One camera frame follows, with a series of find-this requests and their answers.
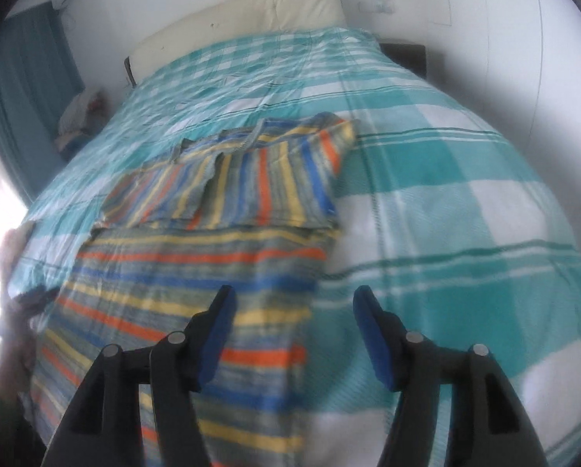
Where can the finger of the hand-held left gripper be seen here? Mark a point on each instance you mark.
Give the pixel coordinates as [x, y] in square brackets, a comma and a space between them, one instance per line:
[35, 297]

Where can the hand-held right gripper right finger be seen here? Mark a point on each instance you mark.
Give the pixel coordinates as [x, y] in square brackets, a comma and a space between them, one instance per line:
[375, 340]

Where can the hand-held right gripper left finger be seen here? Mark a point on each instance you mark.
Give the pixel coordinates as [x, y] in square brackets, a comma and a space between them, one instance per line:
[217, 335]

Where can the striped knit sweater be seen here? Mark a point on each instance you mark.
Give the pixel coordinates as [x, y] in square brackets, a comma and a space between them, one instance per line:
[173, 262]

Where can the person's left forearm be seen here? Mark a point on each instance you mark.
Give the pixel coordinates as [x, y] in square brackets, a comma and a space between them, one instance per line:
[13, 355]

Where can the pile of clothes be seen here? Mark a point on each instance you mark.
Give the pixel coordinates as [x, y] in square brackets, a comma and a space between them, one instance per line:
[78, 112]

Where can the bed with teal plaid cover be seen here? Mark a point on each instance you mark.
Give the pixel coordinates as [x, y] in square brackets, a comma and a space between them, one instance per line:
[441, 204]

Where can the teal curtain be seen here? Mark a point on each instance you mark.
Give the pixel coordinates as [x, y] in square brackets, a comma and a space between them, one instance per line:
[22, 82]

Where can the dark nightstand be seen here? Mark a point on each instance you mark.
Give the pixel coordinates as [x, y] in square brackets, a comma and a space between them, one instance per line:
[407, 53]

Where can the cream padded headboard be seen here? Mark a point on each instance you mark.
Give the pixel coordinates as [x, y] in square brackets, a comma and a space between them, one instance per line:
[246, 14]

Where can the white wardrobe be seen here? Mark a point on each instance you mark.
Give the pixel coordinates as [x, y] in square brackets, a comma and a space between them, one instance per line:
[489, 9]

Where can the white wall socket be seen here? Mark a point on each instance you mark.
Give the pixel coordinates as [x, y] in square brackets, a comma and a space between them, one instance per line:
[378, 4]

